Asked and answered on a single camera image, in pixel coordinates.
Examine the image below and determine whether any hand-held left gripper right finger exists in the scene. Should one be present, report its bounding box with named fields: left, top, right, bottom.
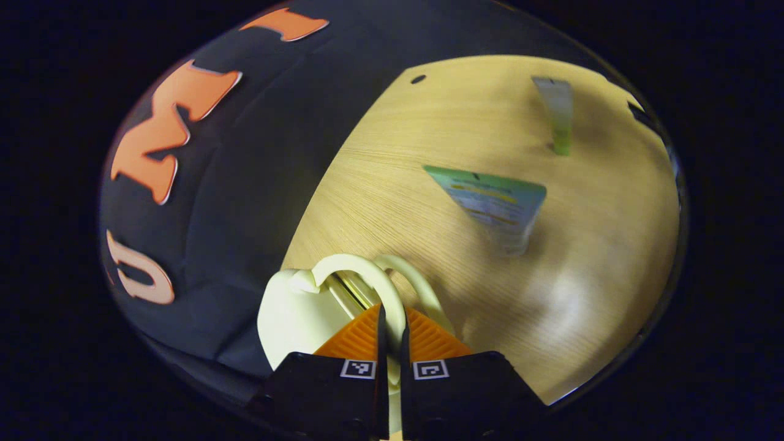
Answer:
left=399, top=306, right=549, bottom=441

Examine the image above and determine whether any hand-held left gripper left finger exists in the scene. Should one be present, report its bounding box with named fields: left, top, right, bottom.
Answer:
left=248, top=302, right=390, bottom=441

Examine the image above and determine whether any cream yellow suitcase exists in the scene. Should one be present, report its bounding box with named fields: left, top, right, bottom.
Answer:
left=257, top=253, right=458, bottom=435

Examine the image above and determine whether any green blue sachet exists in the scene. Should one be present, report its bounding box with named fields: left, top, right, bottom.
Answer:
left=422, top=164, right=548, bottom=257

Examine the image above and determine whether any white green squeeze tube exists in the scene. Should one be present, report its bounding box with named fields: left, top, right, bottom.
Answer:
left=530, top=75, right=575, bottom=157

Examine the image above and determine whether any black backdrop cloth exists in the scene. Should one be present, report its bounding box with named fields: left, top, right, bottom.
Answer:
left=98, top=0, right=650, bottom=393

